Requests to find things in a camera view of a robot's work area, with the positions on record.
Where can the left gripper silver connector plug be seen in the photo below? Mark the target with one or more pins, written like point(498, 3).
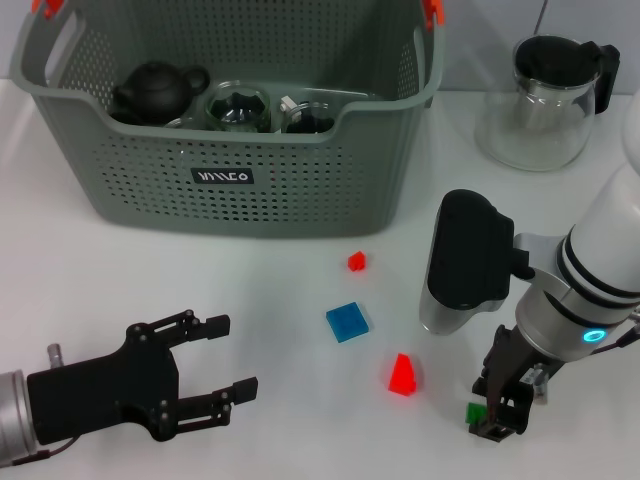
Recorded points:
point(54, 356)

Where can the grey perforated plastic storage bin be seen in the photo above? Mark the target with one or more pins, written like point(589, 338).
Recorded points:
point(300, 200)

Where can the white toy brick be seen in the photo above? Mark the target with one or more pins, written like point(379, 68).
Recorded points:
point(289, 104)

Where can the gripper silver connector plug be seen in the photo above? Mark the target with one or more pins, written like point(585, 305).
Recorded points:
point(636, 316)
point(54, 356)

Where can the glass pitcher black lid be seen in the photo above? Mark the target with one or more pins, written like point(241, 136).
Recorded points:
point(555, 60)

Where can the bright red wedge brick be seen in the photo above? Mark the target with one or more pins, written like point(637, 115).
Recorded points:
point(401, 376)

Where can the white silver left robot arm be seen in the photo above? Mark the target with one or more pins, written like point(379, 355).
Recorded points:
point(12, 415)

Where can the right gripper silver connector plug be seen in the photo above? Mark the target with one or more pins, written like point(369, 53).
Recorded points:
point(636, 316)

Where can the small red brick side stud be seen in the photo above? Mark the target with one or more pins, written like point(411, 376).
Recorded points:
point(356, 261)

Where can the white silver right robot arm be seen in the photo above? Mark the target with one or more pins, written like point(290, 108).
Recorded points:
point(590, 270)

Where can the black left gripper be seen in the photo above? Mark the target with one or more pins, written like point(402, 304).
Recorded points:
point(100, 390)

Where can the glass teacup black holder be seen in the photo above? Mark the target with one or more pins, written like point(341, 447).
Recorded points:
point(177, 121)
point(310, 124)
point(237, 107)

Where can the black ceramic teapot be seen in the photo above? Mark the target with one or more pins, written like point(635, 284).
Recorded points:
point(155, 95)

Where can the blue square four-stud brick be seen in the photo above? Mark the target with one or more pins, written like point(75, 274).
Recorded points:
point(347, 322)

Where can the green two-stud brick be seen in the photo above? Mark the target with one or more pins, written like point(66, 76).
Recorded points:
point(474, 412)

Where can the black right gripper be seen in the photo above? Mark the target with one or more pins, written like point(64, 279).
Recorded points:
point(510, 360)

